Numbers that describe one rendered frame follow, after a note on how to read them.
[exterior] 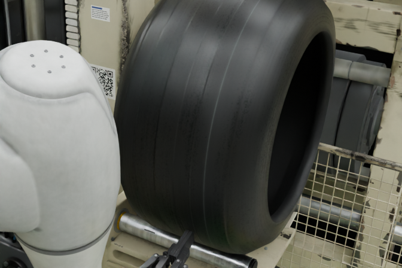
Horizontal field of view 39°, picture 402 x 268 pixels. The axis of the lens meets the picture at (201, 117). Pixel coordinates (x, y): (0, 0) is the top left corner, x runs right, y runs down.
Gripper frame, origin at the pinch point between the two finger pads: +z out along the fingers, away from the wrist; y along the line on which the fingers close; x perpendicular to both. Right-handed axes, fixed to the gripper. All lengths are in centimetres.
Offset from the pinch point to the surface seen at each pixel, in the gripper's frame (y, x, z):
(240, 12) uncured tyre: -2.4, -38.8, 24.5
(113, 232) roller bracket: 24.4, 15.4, 8.0
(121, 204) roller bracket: 24.3, 10.7, 12.8
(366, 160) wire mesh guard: -23, 17, 58
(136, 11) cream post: 27, -30, 33
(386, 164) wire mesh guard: -28, 17, 58
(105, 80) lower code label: 32.0, -15.5, 24.8
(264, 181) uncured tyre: -12.8, -13.4, 10.2
